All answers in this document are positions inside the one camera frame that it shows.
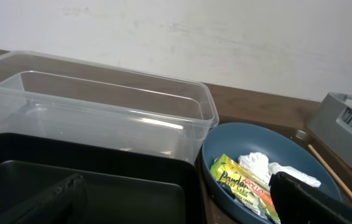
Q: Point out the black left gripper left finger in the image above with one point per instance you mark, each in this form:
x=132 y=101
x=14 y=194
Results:
x=64 y=202

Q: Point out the black food waste tray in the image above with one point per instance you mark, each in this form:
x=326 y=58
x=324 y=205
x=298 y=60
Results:
x=116 y=186

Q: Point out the grey dishwasher rack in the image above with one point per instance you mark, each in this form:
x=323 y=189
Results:
x=332 y=124

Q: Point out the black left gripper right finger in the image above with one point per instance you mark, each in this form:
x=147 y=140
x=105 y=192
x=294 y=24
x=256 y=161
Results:
x=296 y=202

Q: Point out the brown serving tray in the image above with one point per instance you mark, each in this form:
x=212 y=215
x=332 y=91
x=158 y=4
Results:
x=303 y=137

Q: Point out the wooden chopstick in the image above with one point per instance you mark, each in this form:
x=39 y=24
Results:
x=331 y=171

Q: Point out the dark blue bowl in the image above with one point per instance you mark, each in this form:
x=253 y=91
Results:
x=257 y=140

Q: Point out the yellow pandan cake wrapper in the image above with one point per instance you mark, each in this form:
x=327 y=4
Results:
x=245 y=188

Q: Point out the clear plastic waste bin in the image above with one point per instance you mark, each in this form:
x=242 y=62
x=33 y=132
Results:
x=100 y=105

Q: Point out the white tissue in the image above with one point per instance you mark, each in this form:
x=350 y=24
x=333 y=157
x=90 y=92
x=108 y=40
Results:
x=258 y=163

